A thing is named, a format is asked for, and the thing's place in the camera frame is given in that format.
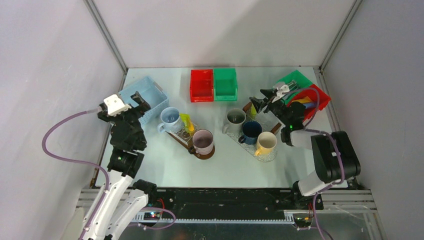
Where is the grey mug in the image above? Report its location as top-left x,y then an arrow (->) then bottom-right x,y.
222,108 -> 247,134

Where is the red toothpaste bin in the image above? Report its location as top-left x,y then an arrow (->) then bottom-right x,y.
288,84 -> 331,121

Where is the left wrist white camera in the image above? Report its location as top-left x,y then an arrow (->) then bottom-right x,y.
99,94 -> 132,117

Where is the red plastic bin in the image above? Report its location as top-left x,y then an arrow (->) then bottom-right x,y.
189,69 -> 214,103

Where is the brown ended acrylic rack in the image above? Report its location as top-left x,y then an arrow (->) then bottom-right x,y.
242,102 -> 283,135

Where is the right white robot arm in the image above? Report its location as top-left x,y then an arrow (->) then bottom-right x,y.
249,85 -> 361,209

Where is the dark blue mug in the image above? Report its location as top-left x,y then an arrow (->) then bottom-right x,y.
238,121 -> 262,145

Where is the mauve pink mug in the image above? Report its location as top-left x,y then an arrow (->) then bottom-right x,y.
188,129 -> 215,155

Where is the brown wooden oval tray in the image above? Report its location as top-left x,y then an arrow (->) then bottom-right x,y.
167,129 -> 215,160

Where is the light blue plastic basket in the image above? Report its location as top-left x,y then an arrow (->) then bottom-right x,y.
119,76 -> 170,126

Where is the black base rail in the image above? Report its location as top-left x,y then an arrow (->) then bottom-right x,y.
136,187 -> 324,221

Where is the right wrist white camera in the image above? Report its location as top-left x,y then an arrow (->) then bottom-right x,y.
271,82 -> 290,103

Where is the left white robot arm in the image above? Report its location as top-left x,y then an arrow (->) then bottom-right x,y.
79,91 -> 158,240

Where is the light blue mug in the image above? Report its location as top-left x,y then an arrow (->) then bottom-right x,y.
157,107 -> 184,133

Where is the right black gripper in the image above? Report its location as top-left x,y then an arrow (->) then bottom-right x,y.
250,89 -> 291,127

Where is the wrist white camera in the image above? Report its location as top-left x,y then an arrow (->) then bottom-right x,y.
99,94 -> 132,117
271,82 -> 290,103

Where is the clear glass oval tray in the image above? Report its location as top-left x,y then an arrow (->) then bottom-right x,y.
226,133 -> 278,163

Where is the cream yellow mug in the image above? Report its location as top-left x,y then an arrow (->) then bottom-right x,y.
254,131 -> 278,156

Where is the green toothbrush bin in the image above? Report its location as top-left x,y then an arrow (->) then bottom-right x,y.
274,70 -> 313,89

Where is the green plastic bin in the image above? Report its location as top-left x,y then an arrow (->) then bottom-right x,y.
213,68 -> 238,102

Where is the clear acrylic holder rack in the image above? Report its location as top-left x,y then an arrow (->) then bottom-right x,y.
167,114 -> 200,150

